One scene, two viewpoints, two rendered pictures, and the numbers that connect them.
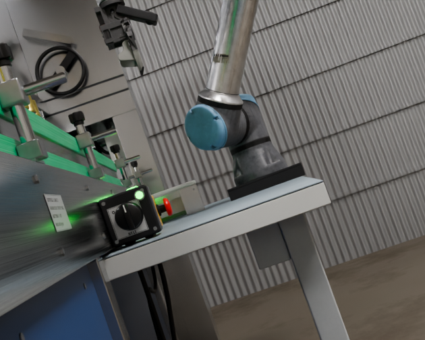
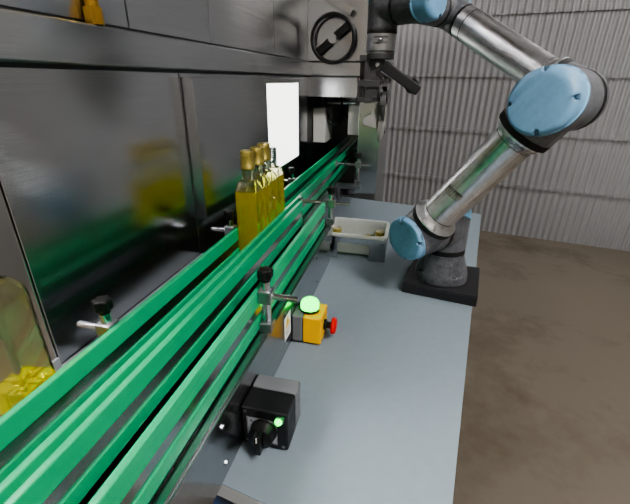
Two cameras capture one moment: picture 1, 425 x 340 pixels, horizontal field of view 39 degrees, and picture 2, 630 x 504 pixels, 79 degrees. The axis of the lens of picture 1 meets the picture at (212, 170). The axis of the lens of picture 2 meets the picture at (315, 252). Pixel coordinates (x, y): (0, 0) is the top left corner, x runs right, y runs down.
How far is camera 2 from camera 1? 0.75 m
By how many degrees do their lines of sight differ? 31
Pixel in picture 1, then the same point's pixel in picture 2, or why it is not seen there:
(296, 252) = not seen: outside the picture
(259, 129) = (458, 245)
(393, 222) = (545, 223)
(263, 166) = (444, 278)
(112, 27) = (369, 86)
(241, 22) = (495, 174)
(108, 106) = not seen: hidden behind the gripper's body
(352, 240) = (507, 221)
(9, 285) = not seen: outside the picture
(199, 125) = (402, 236)
